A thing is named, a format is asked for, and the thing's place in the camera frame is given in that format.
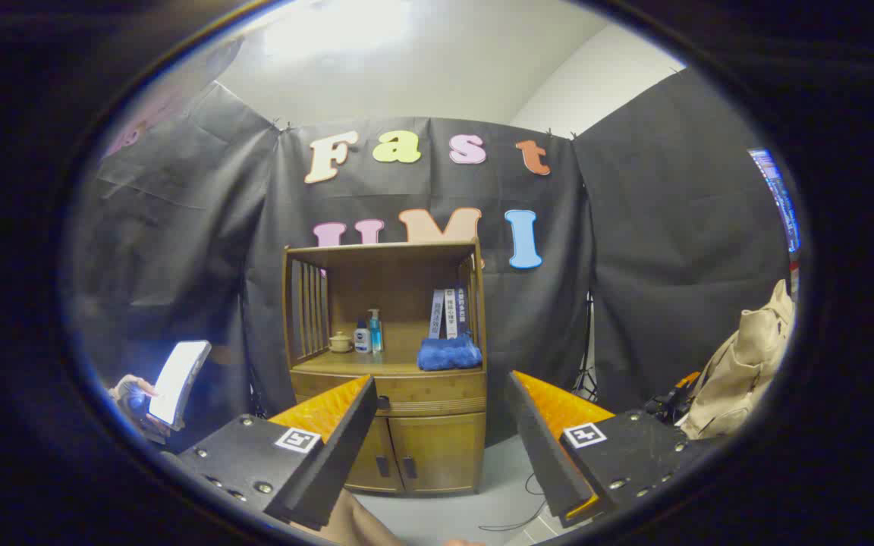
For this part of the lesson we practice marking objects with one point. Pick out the wooden drawer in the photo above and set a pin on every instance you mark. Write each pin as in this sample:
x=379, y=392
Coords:
x=437, y=390

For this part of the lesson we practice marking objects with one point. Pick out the grey spine book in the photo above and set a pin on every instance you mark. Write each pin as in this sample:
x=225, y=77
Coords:
x=437, y=315

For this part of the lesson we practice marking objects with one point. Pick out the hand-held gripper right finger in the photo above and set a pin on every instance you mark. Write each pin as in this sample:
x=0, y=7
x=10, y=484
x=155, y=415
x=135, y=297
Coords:
x=539, y=440

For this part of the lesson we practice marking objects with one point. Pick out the black backdrop cloth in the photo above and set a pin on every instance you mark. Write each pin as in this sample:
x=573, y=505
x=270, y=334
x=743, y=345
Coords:
x=634, y=265

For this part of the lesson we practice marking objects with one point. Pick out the smartphone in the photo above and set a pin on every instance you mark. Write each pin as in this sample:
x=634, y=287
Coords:
x=179, y=379

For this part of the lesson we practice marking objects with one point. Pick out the wooden cabinet countertop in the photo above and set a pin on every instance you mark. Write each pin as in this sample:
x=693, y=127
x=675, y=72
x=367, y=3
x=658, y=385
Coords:
x=376, y=364

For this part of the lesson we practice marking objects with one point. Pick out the beige bag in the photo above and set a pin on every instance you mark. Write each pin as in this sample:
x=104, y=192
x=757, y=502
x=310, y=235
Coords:
x=748, y=364

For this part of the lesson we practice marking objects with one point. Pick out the white lotion bottle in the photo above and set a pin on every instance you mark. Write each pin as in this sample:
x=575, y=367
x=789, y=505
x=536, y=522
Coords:
x=362, y=341

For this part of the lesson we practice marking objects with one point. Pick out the black light stand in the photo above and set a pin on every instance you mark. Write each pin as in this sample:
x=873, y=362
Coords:
x=587, y=364

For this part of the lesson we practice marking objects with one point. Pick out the monitor screen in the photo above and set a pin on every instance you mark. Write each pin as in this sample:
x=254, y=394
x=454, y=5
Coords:
x=780, y=197

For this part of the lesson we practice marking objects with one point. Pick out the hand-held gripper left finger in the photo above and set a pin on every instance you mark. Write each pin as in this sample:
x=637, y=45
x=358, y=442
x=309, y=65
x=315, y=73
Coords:
x=338, y=447

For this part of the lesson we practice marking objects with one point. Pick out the wooden cabinet door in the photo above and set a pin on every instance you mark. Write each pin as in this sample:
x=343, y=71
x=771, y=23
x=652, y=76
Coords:
x=441, y=451
x=376, y=462

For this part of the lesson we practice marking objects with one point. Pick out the wooden cabinet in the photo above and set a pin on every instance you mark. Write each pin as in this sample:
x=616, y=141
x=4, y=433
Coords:
x=399, y=288

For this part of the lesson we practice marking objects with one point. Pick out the blue pump bottle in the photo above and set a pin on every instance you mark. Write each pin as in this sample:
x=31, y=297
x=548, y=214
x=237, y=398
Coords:
x=375, y=334

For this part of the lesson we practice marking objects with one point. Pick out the dark blue spine book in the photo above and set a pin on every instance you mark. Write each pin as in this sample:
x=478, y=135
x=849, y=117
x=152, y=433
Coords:
x=462, y=307

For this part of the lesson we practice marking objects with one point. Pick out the black and orange gripper device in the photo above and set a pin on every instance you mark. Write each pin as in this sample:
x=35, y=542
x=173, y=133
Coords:
x=672, y=402

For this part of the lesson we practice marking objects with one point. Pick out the blue folded towel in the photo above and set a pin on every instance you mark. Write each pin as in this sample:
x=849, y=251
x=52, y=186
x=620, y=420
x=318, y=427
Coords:
x=448, y=354

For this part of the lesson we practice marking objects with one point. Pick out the cream lidded cup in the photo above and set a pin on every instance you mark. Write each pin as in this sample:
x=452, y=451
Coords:
x=340, y=343

